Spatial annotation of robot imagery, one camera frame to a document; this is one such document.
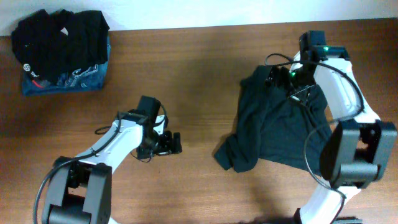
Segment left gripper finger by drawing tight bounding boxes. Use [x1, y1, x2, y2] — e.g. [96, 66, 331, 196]
[162, 131, 173, 154]
[172, 132, 182, 154]

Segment dark teal t-shirt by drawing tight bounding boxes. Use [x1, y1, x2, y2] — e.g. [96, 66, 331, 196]
[214, 65, 331, 175]

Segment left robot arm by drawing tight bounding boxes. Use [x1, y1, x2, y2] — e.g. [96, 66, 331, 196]
[33, 112, 182, 223]

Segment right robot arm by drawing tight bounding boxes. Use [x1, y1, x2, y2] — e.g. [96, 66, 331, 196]
[280, 44, 397, 223]

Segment folded blue jeans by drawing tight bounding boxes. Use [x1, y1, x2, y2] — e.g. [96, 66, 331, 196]
[12, 30, 111, 96]

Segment black folded sweater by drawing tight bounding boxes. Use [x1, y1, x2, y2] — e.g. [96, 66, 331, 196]
[11, 9, 109, 84]

